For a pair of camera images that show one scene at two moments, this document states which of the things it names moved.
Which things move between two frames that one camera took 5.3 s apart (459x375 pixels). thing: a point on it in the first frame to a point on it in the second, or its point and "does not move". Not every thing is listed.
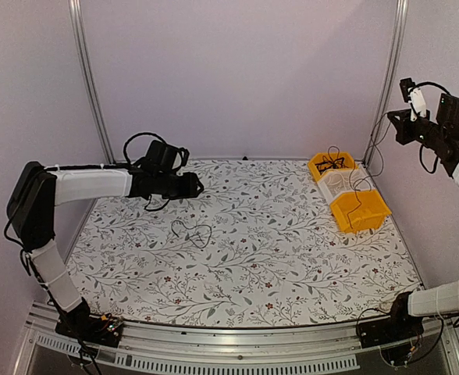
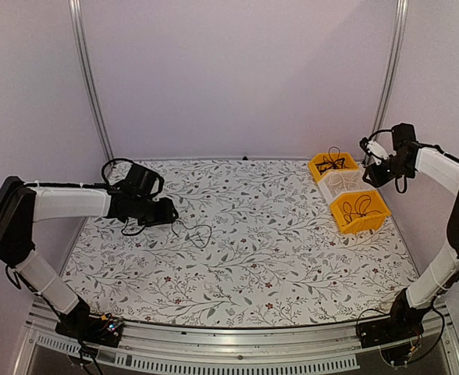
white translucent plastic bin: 336,181 does not move
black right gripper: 403,125 to 377,180
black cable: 325,164 does not move
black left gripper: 190,189 to 165,215
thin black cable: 193,228 does not move
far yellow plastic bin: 322,162 does not move
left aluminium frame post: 87,81 does not move
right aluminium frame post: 390,78 does not move
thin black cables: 350,171 to 361,205
